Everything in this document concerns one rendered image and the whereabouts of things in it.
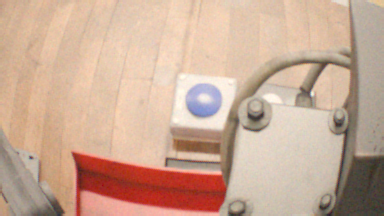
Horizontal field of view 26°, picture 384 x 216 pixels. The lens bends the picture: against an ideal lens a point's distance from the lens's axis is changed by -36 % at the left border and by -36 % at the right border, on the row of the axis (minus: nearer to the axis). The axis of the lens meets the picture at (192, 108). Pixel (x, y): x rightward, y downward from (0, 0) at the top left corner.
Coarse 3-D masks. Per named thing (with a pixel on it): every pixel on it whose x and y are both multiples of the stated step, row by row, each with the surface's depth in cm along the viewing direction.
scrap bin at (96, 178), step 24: (96, 168) 135; (120, 168) 133; (144, 168) 132; (168, 168) 131; (96, 192) 136; (120, 192) 136; (144, 192) 136; (168, 192) 136; (192, 192) 136; (216, 192) 135
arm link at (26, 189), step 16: (0, 128) 96; (0, 144) 96; (0, 160) 95; (16, 160) 96; (0, 176) 95; (16, 176) 95; (32, 176) 95; (16, 192) 94; (32, 192) 95; (16, 208) 94; (32, 208) 94; (48, 208) 95
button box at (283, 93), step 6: (264, 84) 139; (270, 84) 139; (258, 90) 139; (264, 90) 139; (270, 90) 139; (276, 90) 139; (282, 90) 139; (288, 90) 139; (294, 90) 139; (300, 90) 139; (312, 90) 139; (282, 96) 138; (288, 96) 138; (294, 96) 138; (312, 96) 138; (282, 102) 138
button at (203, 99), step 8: (192, 88) 139; (200, 88) 139; (208, 88) 139; (216, 88) 139; (192, 96) 138; (200, 96) 138; (208, 96) 138; (216, 96) 138; (192, 104) 138; (200, 104) 138; (208, 104) 138; (216, 104) 138; (192, 112) 138; (200, 112) 137; (208, 112) 137; (216, 112) 138
